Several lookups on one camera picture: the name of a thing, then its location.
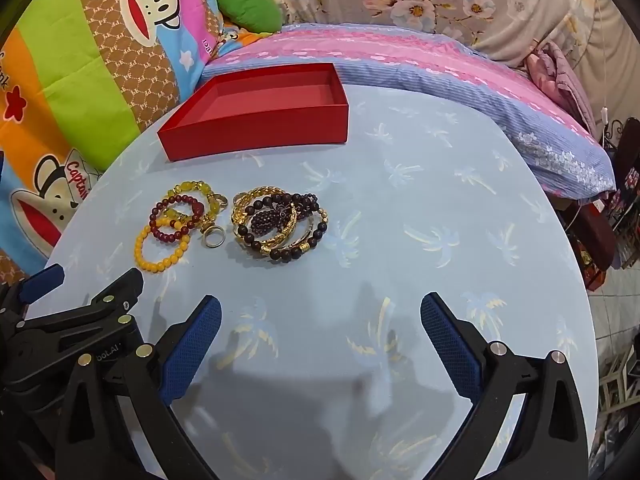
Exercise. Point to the thin metal bangle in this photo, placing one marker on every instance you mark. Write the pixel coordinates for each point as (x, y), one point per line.
(306, 226)

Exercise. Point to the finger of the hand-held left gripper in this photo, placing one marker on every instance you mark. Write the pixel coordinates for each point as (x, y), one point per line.
(44, 280)
(112, 292)

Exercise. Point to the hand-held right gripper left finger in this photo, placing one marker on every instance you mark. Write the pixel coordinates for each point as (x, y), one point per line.
(192, 350)

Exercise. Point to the mauve pink cloth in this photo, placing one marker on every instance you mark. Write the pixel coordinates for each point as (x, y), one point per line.
(560, 80)

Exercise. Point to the cartoon monkey quilt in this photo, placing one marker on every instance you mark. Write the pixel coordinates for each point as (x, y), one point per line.
(100, 60)

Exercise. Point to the dark red wooden stool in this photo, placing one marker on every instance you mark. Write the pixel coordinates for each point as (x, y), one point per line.
(595, 232)

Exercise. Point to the red cardboard box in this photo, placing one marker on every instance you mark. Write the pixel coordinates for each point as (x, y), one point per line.
(250, 132)

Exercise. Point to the green cushion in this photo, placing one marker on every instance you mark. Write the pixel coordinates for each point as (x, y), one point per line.
(250, 10)

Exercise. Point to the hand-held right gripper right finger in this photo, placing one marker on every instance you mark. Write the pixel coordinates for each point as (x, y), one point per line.
(450, 345)

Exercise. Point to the white wooden frame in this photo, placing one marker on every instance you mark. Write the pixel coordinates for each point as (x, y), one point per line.
(617, 382)

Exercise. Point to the pink and blue striped pillow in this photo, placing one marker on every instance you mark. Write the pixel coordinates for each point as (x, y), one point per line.
(425, 65)

